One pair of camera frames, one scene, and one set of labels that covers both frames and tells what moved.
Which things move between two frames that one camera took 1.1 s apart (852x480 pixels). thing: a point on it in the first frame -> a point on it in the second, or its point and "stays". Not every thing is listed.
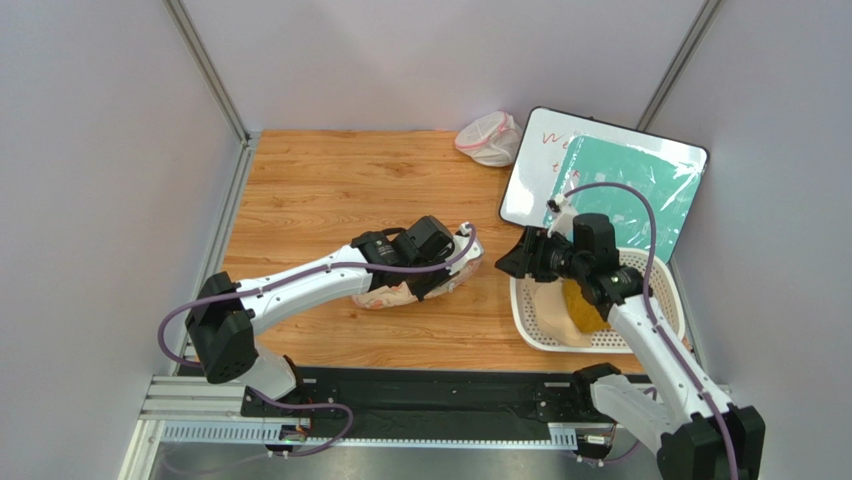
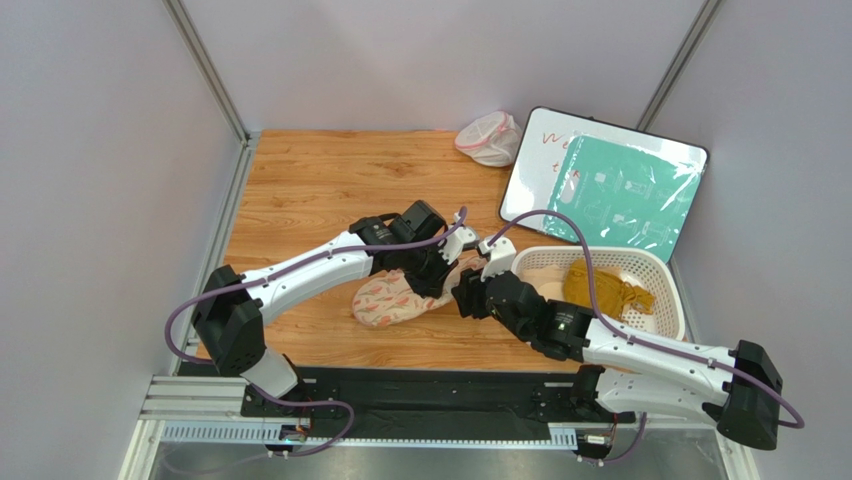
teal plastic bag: (669, 182) stays
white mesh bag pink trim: (492, 139) stays
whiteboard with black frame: (645, 184) stays
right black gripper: (532, 253) -> (470, 296)
